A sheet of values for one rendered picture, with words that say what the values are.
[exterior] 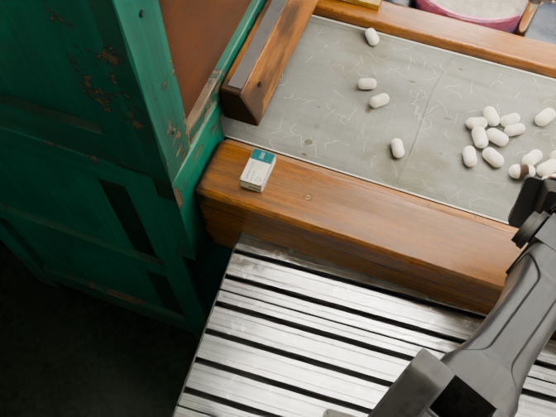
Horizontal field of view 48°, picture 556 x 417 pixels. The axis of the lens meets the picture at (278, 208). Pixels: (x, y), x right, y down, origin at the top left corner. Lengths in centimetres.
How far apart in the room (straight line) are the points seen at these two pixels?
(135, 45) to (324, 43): 54
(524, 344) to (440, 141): 56
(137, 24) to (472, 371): 44
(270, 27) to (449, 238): 41
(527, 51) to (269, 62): 45
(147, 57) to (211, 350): 45
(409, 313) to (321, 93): 39
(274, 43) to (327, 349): 47
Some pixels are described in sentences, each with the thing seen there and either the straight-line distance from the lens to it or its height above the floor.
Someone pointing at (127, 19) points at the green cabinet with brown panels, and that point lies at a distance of 63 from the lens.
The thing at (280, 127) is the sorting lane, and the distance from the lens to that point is 101.
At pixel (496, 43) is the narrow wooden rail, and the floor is 76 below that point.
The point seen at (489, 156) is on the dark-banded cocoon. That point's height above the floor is 76.
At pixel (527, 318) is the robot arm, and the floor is 108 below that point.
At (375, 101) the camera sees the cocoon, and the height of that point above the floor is 76.
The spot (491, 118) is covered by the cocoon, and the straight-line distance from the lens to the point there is 105.
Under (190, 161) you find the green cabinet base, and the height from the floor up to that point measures 82.
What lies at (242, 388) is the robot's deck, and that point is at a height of 67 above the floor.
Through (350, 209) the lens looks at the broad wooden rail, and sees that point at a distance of 91.
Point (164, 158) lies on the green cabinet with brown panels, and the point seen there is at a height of 90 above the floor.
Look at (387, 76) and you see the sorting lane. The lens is 109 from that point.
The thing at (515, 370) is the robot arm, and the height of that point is 110.
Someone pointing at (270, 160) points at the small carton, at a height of 79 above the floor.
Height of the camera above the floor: 156
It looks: 62 degrees down
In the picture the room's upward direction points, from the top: 1 degrees counter-clockwise
